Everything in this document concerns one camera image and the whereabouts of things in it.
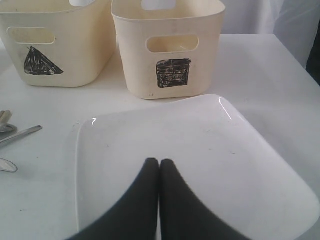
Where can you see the cream bin with triangle mark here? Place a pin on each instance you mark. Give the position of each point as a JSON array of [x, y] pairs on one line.
[[53, 43]]

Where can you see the stainless steel spoon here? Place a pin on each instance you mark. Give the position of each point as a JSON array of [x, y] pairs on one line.
[[7, 128]]

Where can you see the wooden chopstick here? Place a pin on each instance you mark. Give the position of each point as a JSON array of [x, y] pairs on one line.
[[6, 117], [2, 113]]

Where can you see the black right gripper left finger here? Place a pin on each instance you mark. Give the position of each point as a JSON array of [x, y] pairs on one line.
[[135, 214]]

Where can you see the white square plate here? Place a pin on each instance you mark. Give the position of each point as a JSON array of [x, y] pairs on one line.
[[224, 160]]

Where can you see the cream bin with square mark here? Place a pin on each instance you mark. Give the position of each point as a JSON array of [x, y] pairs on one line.
[[168, 53]]

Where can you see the stainless steel knife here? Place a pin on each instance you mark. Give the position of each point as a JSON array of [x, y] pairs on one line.
[[7, 166]]

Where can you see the stainless steel fork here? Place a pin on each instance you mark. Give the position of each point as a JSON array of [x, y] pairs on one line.
[[19, 135]]

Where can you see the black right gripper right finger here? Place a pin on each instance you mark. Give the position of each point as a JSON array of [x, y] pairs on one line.
[[182, 215]]

